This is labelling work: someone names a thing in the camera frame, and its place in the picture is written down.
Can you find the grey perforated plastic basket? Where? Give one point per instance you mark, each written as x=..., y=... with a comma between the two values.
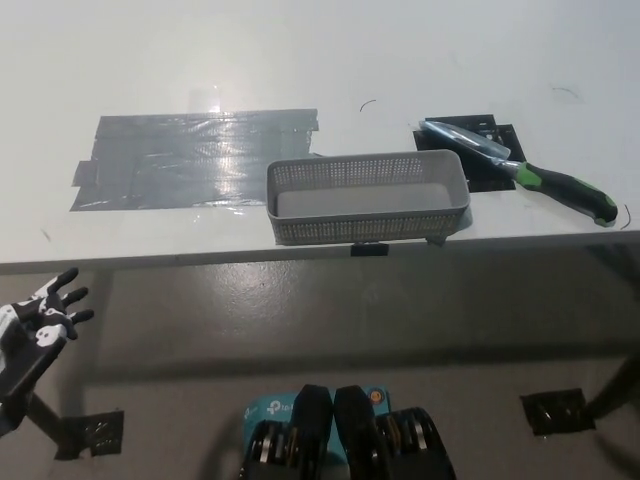
x=350, y=232

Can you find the teal tp-link box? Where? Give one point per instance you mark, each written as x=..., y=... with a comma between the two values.
x=267, y=412

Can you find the black floor tape patch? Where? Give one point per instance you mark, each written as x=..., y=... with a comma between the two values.
x=557, y=412
x=100, y=432

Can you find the small black tape piece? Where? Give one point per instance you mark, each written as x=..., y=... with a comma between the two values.
x=370, y=249

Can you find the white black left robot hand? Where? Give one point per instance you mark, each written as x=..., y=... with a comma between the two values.
x=47, y=307

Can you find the black tape patch on desk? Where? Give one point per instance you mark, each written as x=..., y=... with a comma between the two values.
x=492, y=177

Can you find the large grey duct tape patch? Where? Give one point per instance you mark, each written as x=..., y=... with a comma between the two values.
x=175, y=160

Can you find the black robot body blocks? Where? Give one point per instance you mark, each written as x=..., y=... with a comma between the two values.
x=355, y=430

